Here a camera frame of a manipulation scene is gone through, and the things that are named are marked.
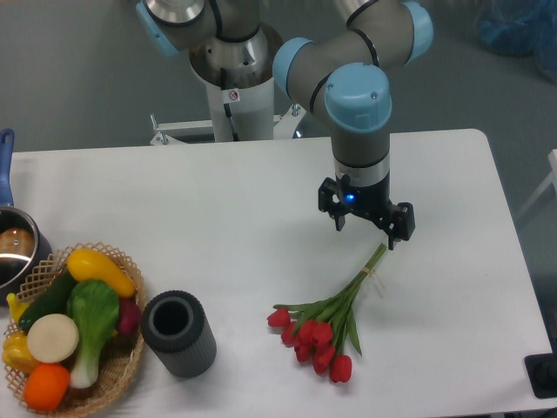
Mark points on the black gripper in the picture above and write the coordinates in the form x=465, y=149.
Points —
x=339, y=197

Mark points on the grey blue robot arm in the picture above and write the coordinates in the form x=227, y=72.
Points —
x=342, y=83

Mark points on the red tulip bouquet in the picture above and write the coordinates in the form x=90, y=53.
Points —
x=318, y=331

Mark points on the dark grey ribbed vase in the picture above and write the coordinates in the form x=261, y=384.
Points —
x=175, y=327

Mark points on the black device at edge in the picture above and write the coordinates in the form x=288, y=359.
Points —
x=541, y=371

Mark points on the blue plastic bag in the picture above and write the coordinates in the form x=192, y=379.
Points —
x=520, y=28

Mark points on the purple red onion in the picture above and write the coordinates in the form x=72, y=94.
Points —
x=129, y=317

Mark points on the green bok choy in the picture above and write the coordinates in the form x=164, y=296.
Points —
x=94, y=308

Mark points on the yellow squash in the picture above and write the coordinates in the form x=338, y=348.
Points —
x=87, y=264

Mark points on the woven wicker basket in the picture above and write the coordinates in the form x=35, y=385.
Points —
x=119, y=358

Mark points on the green cucumber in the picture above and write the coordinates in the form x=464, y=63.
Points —
x=51, y=301

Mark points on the beige round bun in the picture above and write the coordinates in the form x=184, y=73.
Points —
x=53, y=338

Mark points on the orange fruit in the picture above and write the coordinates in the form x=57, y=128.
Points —
x=46, y=386

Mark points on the yellow banana tip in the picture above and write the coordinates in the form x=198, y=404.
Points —
x=16, y=306

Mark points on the yellow bell pepper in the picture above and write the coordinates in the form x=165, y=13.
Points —
x=16, y=354

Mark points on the white frame at right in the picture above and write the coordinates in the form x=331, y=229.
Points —
x=548, y=182

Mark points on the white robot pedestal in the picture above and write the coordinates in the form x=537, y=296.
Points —
x=240, y=93

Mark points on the blue handled steel saucepan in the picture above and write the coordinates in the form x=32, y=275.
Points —
x=23, y=245

